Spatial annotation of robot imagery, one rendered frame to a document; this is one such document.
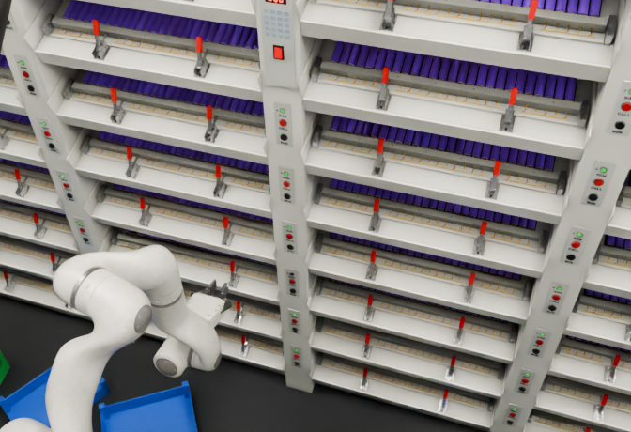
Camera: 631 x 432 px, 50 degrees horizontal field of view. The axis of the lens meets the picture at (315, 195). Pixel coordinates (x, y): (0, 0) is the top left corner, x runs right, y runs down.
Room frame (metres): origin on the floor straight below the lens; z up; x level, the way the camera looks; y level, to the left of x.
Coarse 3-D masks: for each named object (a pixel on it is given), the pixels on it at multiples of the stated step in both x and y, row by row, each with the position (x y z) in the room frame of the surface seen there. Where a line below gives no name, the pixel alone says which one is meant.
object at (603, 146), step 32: (608, 96) 1.05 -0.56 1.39; (576, 160) 1.12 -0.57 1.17; (608, 160) 1.04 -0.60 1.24; (576, 192) 1.05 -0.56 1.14; (608, 192) 1.03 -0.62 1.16; (576, 224) 1.04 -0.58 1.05; (544, 288) 1.05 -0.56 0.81; (576, 288) 1.03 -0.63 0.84; (544, 320) 1.04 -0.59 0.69; (544, 352) 1.03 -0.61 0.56; (512, 384) 1.05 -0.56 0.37
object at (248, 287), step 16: (112, 240) 1.50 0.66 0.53; (176, 256) 1.45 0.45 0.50; (192, 272) 1.39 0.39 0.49; (208, 272) 1.39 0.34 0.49; (224, 272) 1.38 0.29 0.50; (240, 272) 1.38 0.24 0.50; (256, 272) 1.37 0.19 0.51; (240, 288) 1.33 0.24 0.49; (256, 288) 1.33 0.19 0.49; (272, 288) 1.32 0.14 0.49
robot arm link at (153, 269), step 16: (80, 256) 0.95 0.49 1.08; (96, 256) 0.95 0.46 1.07; (112, 256) 0.96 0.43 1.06; (128, 256) 0.97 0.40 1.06; (144, 256) 0.97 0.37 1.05; (160, 256) 0.99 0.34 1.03; (64, 272) 0.90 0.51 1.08; (80, 272) 0.90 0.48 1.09; (128, 272) 0.95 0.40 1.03; (144, 272) 0.95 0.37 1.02; (160, 272) 0.96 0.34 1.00; (176, 272) 1.00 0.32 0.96; (64, 288) 0.87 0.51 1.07; (144, 288) 0.95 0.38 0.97; (160, 288) 0.96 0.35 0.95; (176, 288) 0.99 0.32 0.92; (160, 304) 0.97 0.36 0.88
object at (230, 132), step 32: (64, 96) 1.51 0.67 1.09; (96, 96) 1.51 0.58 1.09; (128, 96) 1.47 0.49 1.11; (160, 96) 1.47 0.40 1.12; (192, 96) 1.46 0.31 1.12; (224, 96) 1.45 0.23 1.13; (96, 128) 1.45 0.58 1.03; (128, 128) 1.40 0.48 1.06; (160, 128) 1.39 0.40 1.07; (192, 128) 1.38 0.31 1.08; (224, 128) 1.37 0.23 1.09; (256, 128) 1.36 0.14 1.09; (256, 160) 1.30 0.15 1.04
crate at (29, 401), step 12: (48, 372) 1.32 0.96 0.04; (36, 384) 1.29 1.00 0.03; (0, 396) 1.21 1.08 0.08; (12, 396) 1.23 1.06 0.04; (24, 396) 1.25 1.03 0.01; (36, 396) 1.25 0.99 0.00; (96, 396) 1.23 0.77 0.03; (12, 408) 1.21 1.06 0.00; (24, 408) 1.21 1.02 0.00; (36, 408) 1.21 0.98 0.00; (12, 420) 1.14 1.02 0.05; (36, 420) 1.16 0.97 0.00; (48, 420) 1.16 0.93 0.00
